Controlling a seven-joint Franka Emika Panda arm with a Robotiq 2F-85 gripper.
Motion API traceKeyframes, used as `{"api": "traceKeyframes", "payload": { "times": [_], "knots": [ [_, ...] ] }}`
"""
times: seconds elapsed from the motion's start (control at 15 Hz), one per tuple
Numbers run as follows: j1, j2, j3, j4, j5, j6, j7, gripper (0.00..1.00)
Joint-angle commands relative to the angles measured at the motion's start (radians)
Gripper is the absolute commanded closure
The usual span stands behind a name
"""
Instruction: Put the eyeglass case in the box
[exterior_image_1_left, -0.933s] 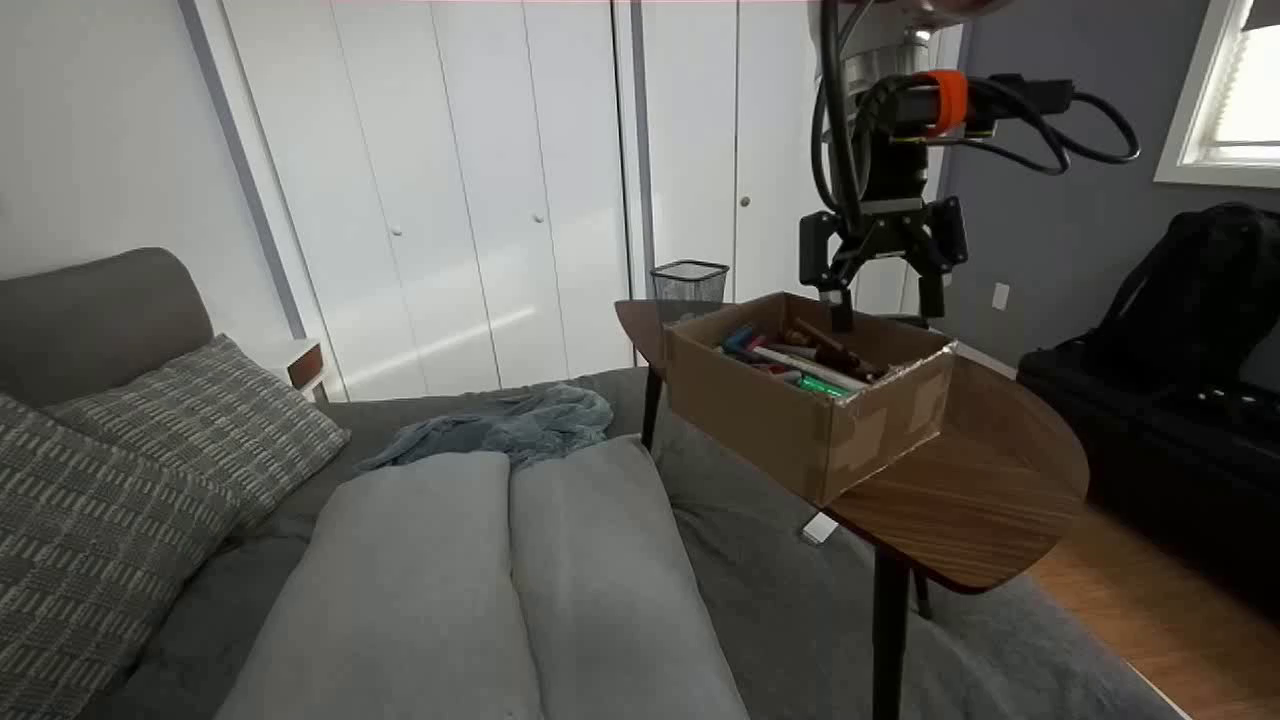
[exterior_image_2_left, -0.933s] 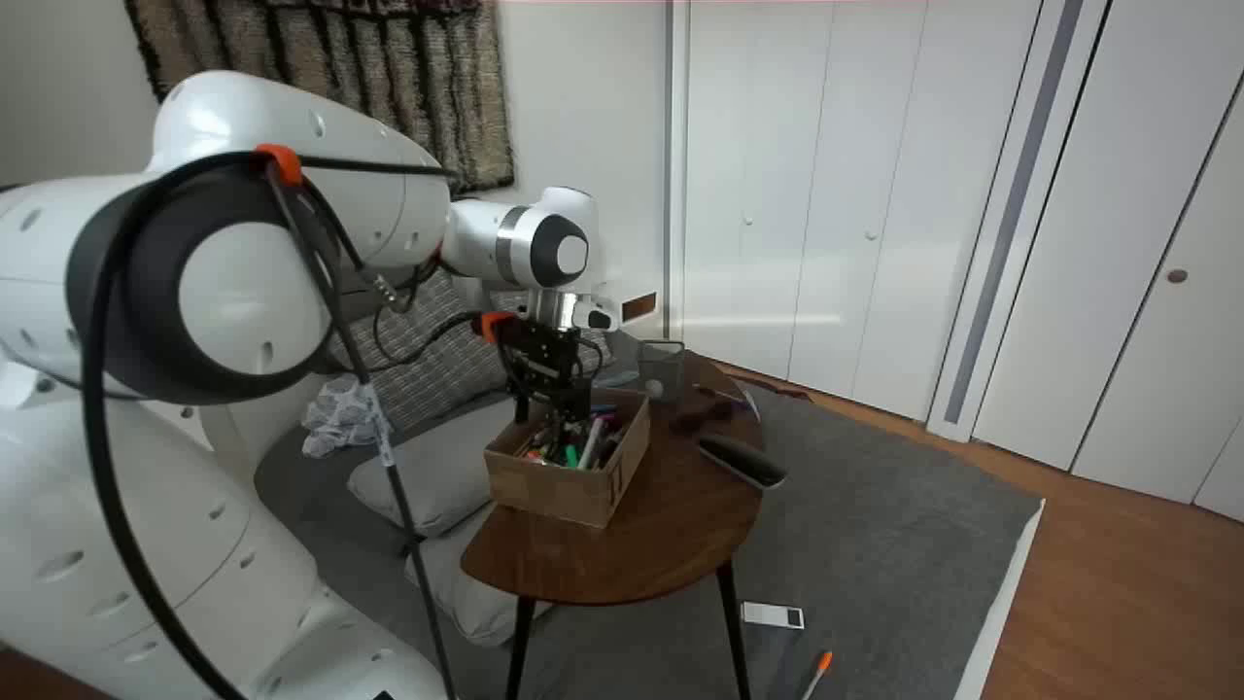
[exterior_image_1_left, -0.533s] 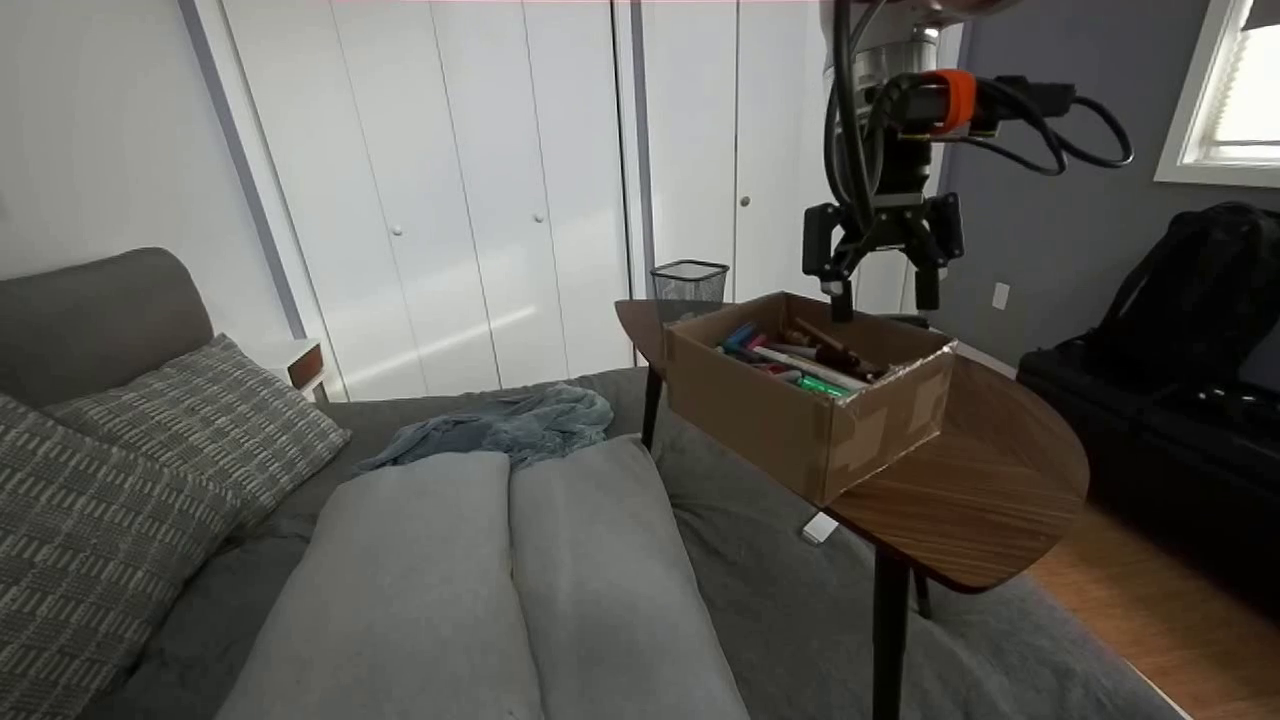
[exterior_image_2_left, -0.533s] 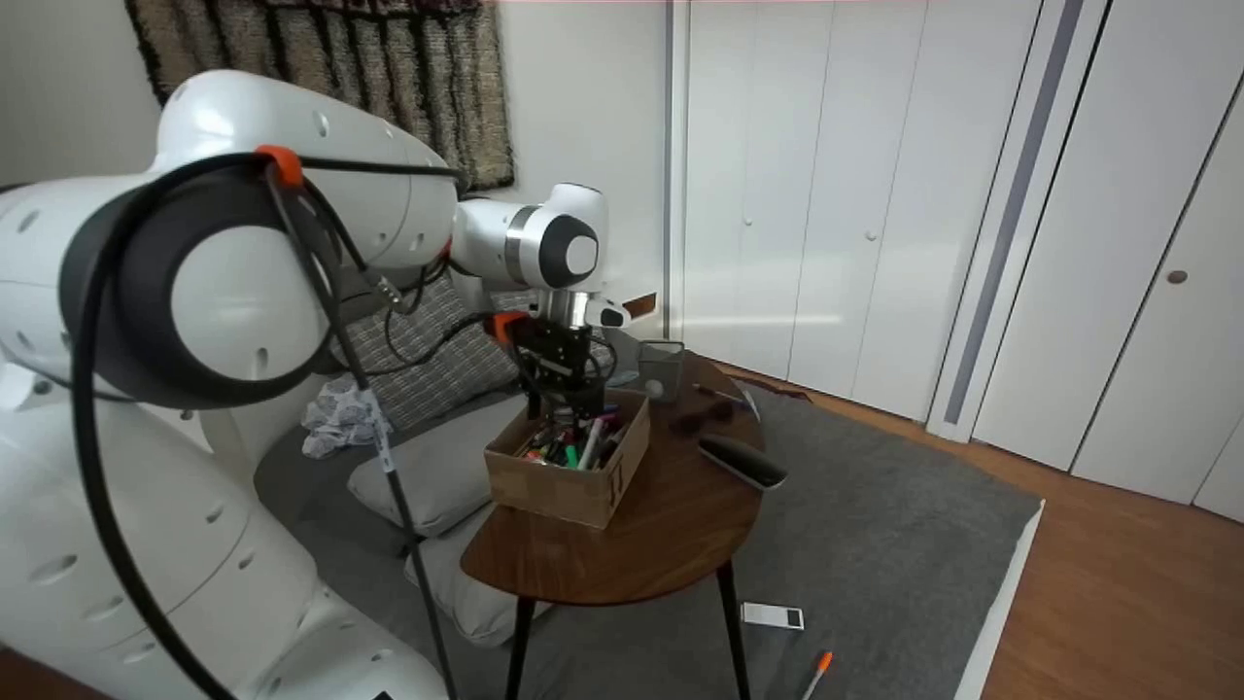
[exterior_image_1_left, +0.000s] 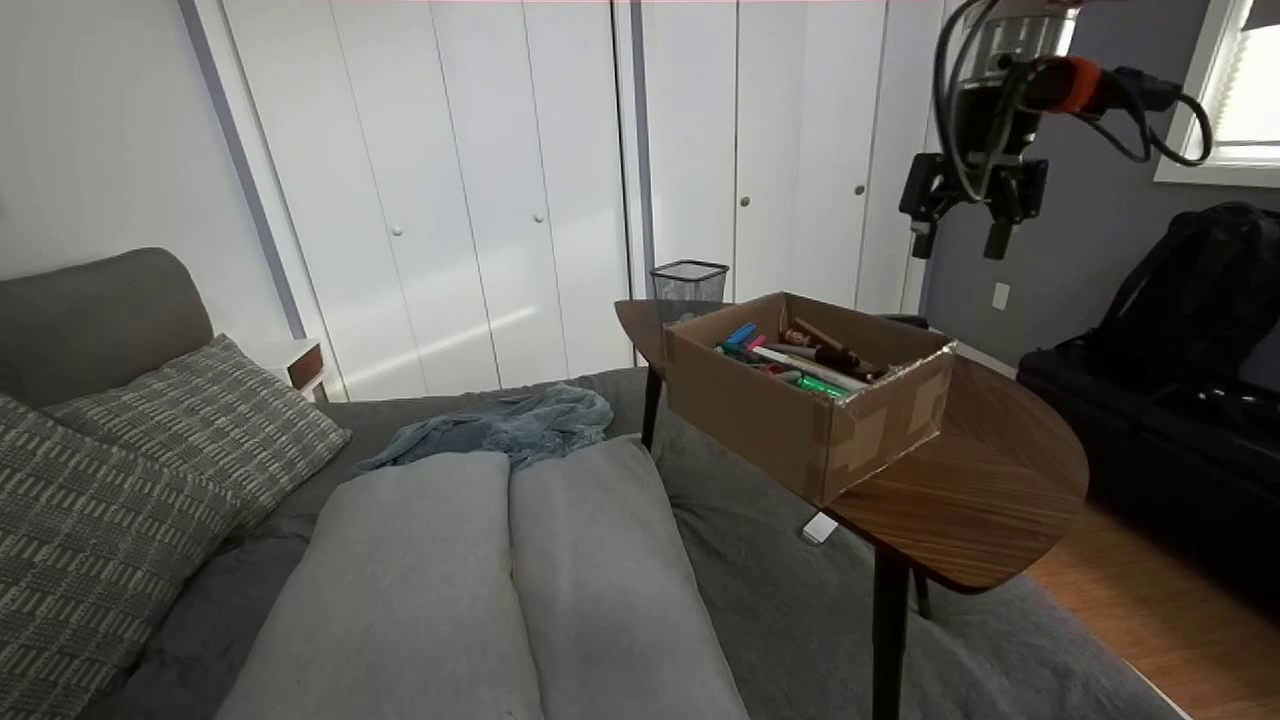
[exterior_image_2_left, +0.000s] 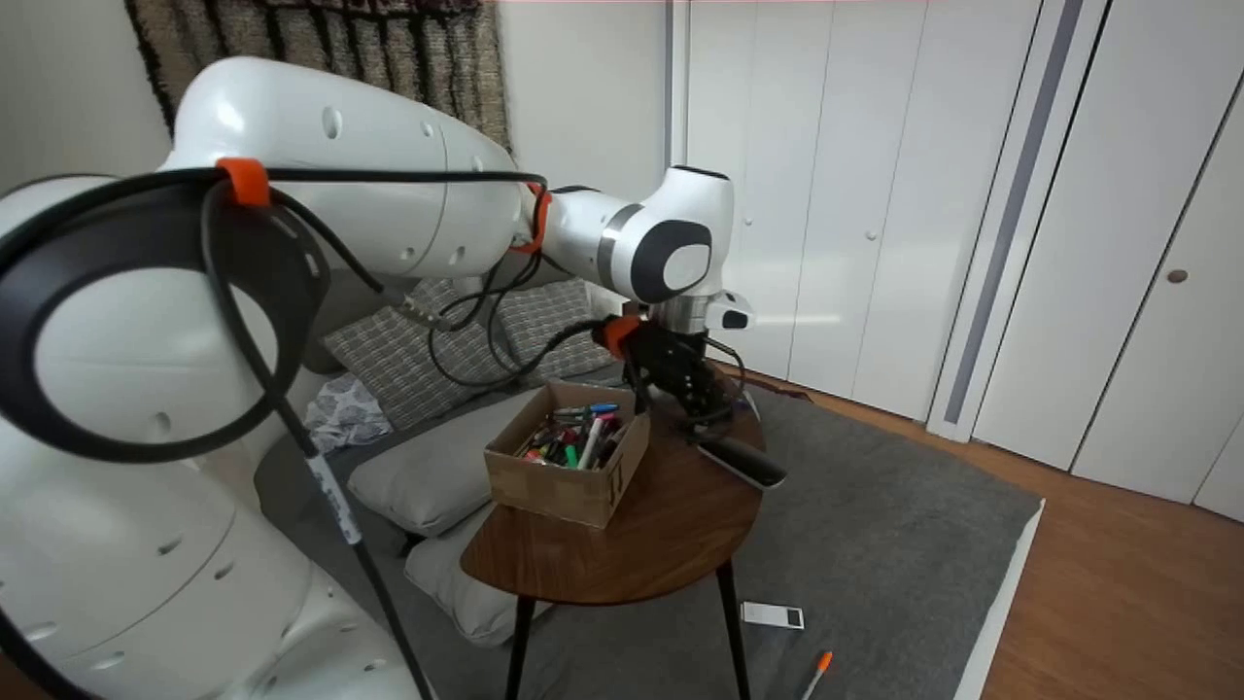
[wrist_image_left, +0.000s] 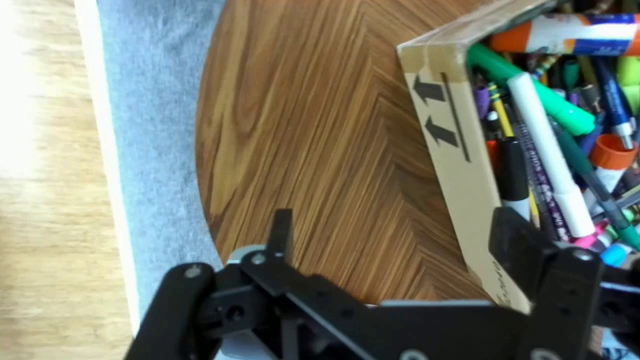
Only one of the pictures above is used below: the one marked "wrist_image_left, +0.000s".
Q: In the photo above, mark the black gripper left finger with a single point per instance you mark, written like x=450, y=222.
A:
x=220, y=313

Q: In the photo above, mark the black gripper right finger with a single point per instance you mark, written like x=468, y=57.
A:
x=566, y=301

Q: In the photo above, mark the brown cardboard box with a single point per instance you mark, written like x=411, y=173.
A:
x=460, y=166

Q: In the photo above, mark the purple marker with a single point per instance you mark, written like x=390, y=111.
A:
x=540, y=191

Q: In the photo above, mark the black marker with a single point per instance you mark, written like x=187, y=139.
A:
x=512, y=173

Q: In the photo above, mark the long white marker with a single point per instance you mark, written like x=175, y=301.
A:
x=551, y=153

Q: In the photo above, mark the white marker with orange cap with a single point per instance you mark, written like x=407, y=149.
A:
x=610, y=157

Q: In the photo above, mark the grey rug with white edge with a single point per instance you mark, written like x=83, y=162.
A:
x=153, y=166

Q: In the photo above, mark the round wooden side table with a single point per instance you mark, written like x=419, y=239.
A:
x=312, y=146

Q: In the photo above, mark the blue pen with silver tip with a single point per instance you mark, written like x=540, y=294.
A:
x=613, y=101

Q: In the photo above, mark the green marker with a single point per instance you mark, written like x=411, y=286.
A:
x=533, y=83

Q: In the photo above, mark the yellow-green highlighter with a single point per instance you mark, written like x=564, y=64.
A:
x=629, y=77

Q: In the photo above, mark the orange and white marker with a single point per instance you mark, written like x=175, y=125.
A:
x=566, y=32

